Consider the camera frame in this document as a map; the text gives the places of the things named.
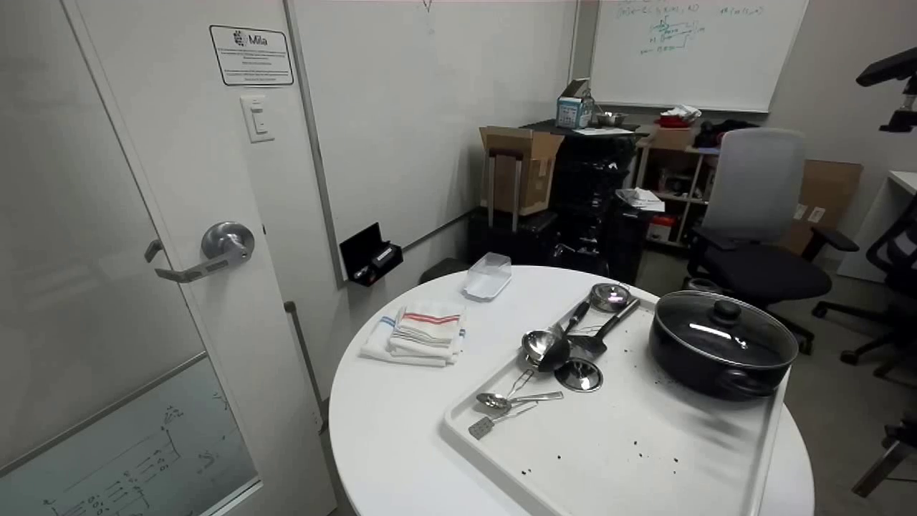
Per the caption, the glass pot lid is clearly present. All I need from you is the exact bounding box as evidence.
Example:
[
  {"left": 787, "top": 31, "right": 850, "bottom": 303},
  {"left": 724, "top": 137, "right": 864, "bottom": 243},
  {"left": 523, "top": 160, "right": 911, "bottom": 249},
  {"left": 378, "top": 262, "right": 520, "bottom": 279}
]
[{"left": 656, "top": 290, "right": 797, "bottom": 369}]

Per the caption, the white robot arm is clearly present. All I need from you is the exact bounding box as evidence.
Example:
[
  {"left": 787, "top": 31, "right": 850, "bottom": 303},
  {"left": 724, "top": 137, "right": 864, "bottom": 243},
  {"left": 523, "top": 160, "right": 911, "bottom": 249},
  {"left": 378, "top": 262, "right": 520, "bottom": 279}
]
[{"left": 858, "top": 45, "right": 917, "bottom": 131}]

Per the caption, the black cooking pot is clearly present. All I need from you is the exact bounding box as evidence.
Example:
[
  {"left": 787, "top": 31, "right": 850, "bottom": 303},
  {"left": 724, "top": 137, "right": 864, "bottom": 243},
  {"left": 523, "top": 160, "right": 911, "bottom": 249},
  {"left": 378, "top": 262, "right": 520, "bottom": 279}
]
[{"left": 652, "top": 310, "right": 797, "bottom": 398}]

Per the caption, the clear plastic container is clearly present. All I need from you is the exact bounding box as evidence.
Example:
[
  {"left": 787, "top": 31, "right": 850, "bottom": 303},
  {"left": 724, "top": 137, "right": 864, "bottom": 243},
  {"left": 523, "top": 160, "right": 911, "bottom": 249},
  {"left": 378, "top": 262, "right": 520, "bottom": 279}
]
[{"left": 463, "top": 252, "right": 510, "bottom": 300}]

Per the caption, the folded white cloth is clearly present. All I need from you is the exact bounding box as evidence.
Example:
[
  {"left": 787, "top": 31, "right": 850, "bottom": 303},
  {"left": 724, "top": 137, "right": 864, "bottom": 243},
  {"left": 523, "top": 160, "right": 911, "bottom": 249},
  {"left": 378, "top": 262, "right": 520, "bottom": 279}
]
[{"left": 361, "top": 308, "right": 466, "bottom": 366}]

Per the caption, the black marker holder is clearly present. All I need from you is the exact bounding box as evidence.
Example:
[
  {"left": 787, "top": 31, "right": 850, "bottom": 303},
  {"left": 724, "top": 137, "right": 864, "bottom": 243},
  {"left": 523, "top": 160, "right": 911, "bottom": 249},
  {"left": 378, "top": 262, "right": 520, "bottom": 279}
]
[{"left": 341, "top": 223, "right": 404, "bottom": 287}]

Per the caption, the white round table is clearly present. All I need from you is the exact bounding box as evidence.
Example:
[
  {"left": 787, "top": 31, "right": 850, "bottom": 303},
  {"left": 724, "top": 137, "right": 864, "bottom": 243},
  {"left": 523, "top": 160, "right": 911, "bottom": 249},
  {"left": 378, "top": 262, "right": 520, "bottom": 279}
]
[{"left": 329, "top": 267, "right": 814, "bottom": 516}]

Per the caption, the cardboard box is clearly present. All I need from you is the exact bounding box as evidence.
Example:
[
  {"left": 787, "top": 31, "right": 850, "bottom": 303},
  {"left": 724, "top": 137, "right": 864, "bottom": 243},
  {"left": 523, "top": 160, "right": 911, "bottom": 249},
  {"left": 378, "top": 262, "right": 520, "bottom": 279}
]
[{"left": 480, "top": 125, "right": 563, "bottom": 216}]

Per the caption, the black storage cabinet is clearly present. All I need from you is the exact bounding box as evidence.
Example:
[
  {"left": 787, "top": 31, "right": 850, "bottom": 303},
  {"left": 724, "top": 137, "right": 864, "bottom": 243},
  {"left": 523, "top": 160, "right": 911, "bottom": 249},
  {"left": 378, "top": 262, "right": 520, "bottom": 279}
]
[{"left": 552, "top": 128, "right": 645, "bottom": 285}]

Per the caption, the metal measuring cup set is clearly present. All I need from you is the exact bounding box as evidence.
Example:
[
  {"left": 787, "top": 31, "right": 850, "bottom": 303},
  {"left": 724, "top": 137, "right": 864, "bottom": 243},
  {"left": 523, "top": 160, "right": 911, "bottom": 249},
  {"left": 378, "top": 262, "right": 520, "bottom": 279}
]
[{"left": 516, "top": 285, "right": 640, "bottom": 394}]

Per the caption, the metal spoon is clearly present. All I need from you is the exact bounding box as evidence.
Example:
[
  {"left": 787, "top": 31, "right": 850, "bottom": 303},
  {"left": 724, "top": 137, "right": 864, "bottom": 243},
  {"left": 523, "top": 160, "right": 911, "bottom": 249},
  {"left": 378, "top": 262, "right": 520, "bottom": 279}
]
[{"left": 477, "top": 389, "right": 563, "bottom": 416}]

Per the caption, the wooden shelf unit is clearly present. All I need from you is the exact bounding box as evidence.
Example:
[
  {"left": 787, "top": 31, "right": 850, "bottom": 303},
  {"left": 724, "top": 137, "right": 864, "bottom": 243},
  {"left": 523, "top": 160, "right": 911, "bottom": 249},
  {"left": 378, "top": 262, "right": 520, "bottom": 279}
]
[{"left": 632, "top": 128, "right": 721, "bottom": 249}]

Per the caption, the door notice sign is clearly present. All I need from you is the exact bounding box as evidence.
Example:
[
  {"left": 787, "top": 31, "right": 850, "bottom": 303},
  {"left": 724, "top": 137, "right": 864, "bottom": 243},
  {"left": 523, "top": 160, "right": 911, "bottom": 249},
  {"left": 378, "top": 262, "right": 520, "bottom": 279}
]
[{"left": 209, "top": 25, "right": 295, "bottom": 85}]

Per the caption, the grey office chair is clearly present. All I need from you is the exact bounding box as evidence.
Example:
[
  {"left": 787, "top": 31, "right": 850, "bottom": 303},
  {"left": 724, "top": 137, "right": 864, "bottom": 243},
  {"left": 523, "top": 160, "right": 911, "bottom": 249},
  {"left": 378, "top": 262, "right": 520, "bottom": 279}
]
[{"left": 688, "top": 128, "right": 858, "bottom": 310}]

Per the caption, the black chair at right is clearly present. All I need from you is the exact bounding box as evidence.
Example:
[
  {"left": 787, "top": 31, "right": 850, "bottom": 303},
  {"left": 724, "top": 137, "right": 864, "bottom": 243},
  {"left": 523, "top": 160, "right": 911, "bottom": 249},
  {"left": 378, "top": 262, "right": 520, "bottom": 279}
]
[{"left": 811, "top": 201, "right": 917, "bottom": 378}]

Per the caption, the silver door handle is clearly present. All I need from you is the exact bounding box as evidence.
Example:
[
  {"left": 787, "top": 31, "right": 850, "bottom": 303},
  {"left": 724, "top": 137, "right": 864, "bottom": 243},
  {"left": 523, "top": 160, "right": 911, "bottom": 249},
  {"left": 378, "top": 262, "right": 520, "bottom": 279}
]
[{"left": 155, "top": 220, "right": 256, "bottom": 285}]

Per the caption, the white light switch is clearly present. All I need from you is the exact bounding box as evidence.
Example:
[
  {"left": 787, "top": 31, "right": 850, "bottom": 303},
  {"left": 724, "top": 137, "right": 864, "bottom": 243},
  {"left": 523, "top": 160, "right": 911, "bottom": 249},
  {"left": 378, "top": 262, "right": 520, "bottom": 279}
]
[{"left": 242, "top": 95, "right": 274, "bottom": 144}]

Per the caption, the wall whiteboard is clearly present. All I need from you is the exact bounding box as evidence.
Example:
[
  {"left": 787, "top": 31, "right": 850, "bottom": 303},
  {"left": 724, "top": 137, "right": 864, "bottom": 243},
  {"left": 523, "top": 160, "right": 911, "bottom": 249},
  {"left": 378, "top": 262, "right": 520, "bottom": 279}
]
[{"left": 592, "top": 0, "right": 809, "bottom": 113}]

